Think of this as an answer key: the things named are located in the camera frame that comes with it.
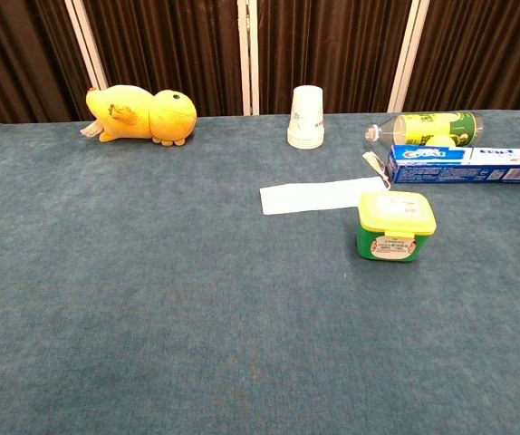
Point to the blue white toothpaste box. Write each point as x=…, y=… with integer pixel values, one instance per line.
x=450, y=172

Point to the white upright screen frame post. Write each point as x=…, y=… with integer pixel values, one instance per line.
x=248, y=54

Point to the teal table cloth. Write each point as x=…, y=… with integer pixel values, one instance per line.
x=151, y=294

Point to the white slanted screen frame post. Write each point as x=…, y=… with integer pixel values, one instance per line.
x=407, y=54
x=85, y=43

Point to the green container yellow lid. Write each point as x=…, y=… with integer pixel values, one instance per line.
x=396, y=213

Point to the clear bottle green yellow label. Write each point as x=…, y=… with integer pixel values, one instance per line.
x=432, y=127

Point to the white paper bookmark card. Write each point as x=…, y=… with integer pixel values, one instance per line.
x=310, y=197

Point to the stack of white paper cups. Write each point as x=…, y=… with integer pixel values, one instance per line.
x=306, y=118

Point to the yellow plush duck toy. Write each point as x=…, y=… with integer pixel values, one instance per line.
x=169, y=118

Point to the dark brown pleated curtain panel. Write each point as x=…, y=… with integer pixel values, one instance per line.
x=332, y=45
x=11, y=59
x=169, y=45
x=486, y=54

